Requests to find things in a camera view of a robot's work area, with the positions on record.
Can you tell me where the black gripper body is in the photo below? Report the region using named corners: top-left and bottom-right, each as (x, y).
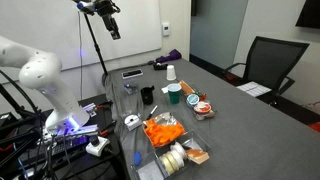
top-left (95, 0), bottom-right (122, 28)

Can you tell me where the long rectangular wooden stamp box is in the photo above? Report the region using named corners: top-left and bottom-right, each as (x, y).
top-left (178, 79), bottom-right (197, 97)

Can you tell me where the clear compartment container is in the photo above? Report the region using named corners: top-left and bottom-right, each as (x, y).
top-left (130, 129), bottom-right (212, 180)

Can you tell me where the purple folded umbrella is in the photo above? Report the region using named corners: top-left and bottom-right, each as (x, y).
top-left (148, 48), bottom-right (183, 66)

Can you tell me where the clear pen case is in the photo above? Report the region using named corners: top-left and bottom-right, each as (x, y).
top-left (123, 82), bottom-right (139, 96)

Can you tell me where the white paper cup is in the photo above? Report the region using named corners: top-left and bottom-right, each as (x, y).
top-left (165, 64), bottom-right (177, 82)

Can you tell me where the black mug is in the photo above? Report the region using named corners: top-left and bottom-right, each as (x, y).
top-left (140, 85), bottom-right (156, 106)

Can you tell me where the green plastic cup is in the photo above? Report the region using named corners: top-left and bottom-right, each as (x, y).
top-left (166, 82), bottom-right (183, 105)

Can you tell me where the black marker pen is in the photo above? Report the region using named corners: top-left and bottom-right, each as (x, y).
top-left (145, 104), bottom-right (159, 121)

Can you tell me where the round clear plastic case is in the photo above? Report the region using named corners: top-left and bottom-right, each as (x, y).
top-left (122, 112), bottom-right (143, 132)

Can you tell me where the teal round lid tin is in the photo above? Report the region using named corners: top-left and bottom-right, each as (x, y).
top-left (185, 93), bottom-right (201, 107)

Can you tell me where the white emergency stop controller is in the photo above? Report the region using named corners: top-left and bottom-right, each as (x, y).
top-left (85, 134), bottom-right (111, 158)

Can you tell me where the red floor object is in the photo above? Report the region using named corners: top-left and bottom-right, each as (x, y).
top-left (224, 71), bottom-right (236, 83)

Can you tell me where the small blue object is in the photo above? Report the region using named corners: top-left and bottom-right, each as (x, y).
top-left (133, 151), bottom-right (142, 167)

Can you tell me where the black robot cart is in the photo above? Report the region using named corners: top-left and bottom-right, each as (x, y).
top-left (0, 93), bottom-right (128, 180)

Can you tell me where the yellow ribbon spool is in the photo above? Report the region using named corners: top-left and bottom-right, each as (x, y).
top-left (159, 154), bottom-right (175, 176)
top-left (165, 152), bottom-right (179, 172)

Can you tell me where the white paper sheet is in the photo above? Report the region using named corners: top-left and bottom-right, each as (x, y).
top-left (235, 80), bottom-right (273, 98)

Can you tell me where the black office chair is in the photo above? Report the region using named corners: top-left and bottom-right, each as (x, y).
top-left (222, 35), bottom-right (311, 108)

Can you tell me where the grey table cloth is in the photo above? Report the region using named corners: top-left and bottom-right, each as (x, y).
top-left (103, 58), bottom-right (320, 180)

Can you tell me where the orange bag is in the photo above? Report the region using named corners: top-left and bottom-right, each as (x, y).
top-left (308, 121), bottom-right (320, 134)

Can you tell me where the black camera tripod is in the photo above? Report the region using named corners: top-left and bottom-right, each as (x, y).
top-left (81, 12), bottom-right (111, 78)

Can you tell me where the tablet with white frame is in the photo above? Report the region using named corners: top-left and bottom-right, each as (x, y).
top-left (121, 68), bottom-right (144, 80)

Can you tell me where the white wall thermostat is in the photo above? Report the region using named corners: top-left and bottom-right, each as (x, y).
top-left (162, 22), bottom-right (171, 37)

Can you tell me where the wall whiteboard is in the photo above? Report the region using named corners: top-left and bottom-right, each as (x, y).
top-left (0, 0), bottom-right (163, 84)

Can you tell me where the orange-handled clamp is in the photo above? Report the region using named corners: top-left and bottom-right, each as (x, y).
top-left (95, 100), bottom-right (114, 110)
top-left (99, 120), bottom-right (118, 137)

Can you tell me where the black wall television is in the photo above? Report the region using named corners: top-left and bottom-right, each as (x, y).
top-left (294, 0), bottom-right (320, 29)

